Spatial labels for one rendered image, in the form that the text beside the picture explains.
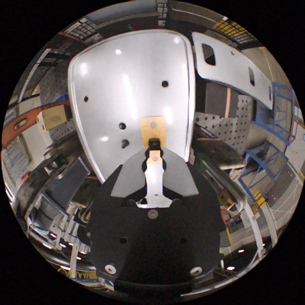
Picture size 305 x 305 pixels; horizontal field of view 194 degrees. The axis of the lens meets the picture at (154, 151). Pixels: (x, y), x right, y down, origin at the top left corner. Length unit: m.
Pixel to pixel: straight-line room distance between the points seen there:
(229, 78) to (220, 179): 0.17
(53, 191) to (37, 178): 0.44
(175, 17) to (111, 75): 0.16
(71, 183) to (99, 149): 0.53
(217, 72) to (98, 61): 0.19
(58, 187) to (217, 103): 0.75
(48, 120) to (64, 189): 0.54
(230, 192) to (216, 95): 0.17
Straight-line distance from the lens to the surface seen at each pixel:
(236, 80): 0.21
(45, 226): 0.70
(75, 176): 0.72
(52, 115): 0.19
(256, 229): 4.43
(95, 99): 0.17
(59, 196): 0.66
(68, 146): 0.23
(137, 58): 0.16
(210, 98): 0.19
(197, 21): 0.23
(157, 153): 0.15
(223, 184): 0.16
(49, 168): 0.22
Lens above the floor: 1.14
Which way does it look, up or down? 59 degrees down
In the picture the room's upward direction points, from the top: 179 degrees counter-clockwise
